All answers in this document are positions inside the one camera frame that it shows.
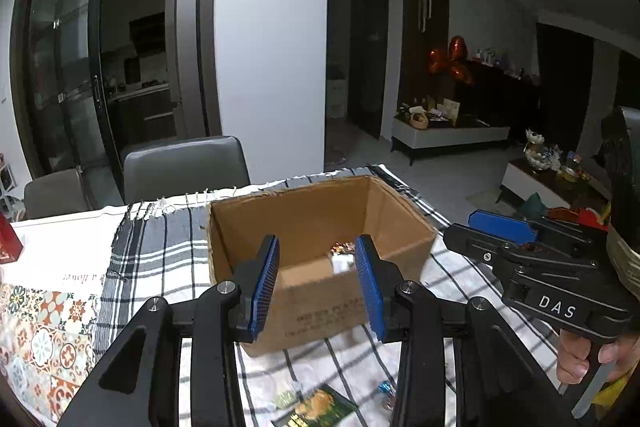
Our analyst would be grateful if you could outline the silver white snack bar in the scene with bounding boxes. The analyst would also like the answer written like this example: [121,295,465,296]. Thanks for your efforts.
[330,254,355,274]

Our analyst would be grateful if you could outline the green snack packet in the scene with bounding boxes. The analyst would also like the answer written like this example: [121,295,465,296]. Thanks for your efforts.
[271,384,357,427]

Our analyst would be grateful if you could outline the right hand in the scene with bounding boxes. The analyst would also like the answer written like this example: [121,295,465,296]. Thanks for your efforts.
[555,328,640,386]

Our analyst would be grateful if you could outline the white coffee table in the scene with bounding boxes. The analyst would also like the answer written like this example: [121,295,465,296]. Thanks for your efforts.
[500,158,608,211]

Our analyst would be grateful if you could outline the brown gold wrapped candy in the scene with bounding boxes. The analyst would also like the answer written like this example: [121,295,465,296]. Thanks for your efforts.
[330,242,355,256]

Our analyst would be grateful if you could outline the brown cardboard box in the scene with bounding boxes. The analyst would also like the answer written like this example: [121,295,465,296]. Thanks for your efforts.
[207,176,437,358]

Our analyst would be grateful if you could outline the gold blue wrapped candy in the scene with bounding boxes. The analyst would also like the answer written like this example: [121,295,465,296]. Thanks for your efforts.
[378,381,396,413]

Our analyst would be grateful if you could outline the black white checked tablecloth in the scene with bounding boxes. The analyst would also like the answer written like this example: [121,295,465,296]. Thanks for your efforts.
[93,165,502,426]

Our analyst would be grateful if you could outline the white low tv cabinet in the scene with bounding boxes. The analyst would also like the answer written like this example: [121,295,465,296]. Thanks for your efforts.
[390,119,511,166]

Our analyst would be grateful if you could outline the grey dining chair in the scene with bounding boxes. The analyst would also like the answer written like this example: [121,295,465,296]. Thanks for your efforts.
[124,135,250,204]
[24,168,92,220]

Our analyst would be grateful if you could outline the red foil balloons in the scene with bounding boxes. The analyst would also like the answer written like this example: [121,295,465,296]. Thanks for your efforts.
[427,36,472,84]

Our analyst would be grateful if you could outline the colourful patterned table mat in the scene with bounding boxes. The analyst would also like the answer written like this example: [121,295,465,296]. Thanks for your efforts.
[1,283,100,426]

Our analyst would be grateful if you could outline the red gift box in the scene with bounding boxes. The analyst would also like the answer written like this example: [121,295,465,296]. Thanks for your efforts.
[0,215,23,265]

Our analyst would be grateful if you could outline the grey refrigerator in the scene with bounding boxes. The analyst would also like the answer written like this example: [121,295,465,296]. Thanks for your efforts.
[165,0,207,140]

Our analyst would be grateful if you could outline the black framed glass door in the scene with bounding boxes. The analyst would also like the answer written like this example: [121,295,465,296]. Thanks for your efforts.
[1,0,222,208]

